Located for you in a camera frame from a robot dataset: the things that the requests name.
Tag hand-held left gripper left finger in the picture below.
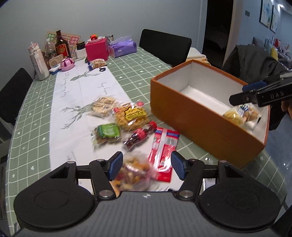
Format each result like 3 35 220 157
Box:
49 151 124 199

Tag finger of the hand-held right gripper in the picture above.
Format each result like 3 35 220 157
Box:
229 90 259 106
242 71 292 93

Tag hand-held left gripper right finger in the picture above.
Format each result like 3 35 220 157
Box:
171 151 245 199

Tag clear bag of pastries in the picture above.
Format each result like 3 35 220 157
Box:
222 103 263 134

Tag red white sachet pack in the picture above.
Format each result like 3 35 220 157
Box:
148 128 180 183

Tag mixed dried fruit bag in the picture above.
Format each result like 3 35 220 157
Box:
112 155 152 197

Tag green raisin bag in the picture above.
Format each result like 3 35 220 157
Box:
92 123 121 145

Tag small red cap drink bottle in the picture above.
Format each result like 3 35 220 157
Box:
122 121 158 151

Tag orange cardboard box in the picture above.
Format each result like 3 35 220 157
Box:
151 59 271 169

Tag yellow label snack bag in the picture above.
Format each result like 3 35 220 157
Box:
112 102 150 131

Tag rice cracker bag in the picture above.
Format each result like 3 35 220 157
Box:
88 96 120 118

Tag dark jacket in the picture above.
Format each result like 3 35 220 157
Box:
222 44 292 92

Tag sofa with cushions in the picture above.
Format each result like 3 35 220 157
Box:
252 36 292 69

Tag folded white towels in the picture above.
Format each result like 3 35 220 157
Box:
186 47 207 62

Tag white printed table runner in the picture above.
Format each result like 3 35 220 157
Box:
49 60 183 192

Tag black dining chair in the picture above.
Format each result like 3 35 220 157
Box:
0 68 33 128
139 29 192 67

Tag peanut snack bag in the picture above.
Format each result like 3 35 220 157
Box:
89 59 107 69

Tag pink round container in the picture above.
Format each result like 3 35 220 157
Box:
60 57 76 72

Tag pink gift box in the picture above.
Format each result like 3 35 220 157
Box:
85 38 109 62

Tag purple tissue pack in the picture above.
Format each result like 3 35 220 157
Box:
108 35 138 58

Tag black lid white container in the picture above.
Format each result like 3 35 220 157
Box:
76 41 87 58

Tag small wooden radio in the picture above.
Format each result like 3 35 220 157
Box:
49 54 65 69

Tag brown jar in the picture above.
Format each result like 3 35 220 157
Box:
43 52 54 66

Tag white pink tumbler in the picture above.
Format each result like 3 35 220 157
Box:
28 42 50 81

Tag brown liquor bottle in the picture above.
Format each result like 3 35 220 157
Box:
55 30 72 58

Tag patterned board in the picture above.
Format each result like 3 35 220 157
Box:
44 32 81 57

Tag clear plastic bottle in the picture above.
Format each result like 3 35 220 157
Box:
44 39 56 57

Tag framed wall picture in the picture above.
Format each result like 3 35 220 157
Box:
270 5 280 33
259 0 273 28

